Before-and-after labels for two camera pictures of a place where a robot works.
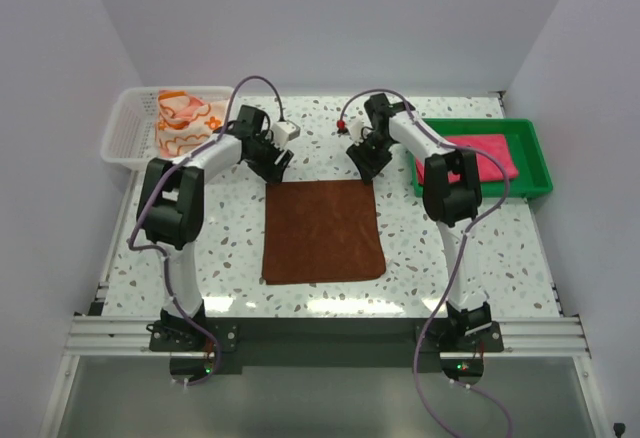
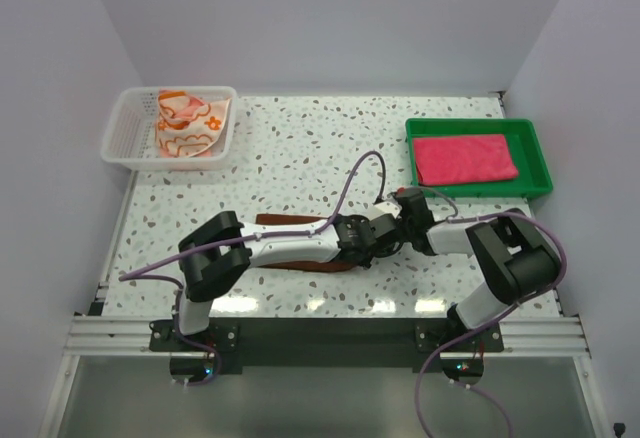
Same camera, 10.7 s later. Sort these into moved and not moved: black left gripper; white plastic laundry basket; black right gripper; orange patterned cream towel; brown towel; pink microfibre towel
Moved: brown towel; black left gripper; black right gripper
Not moved: orange patterned cream towel; white plastic laundry basket; pink microfibre towel
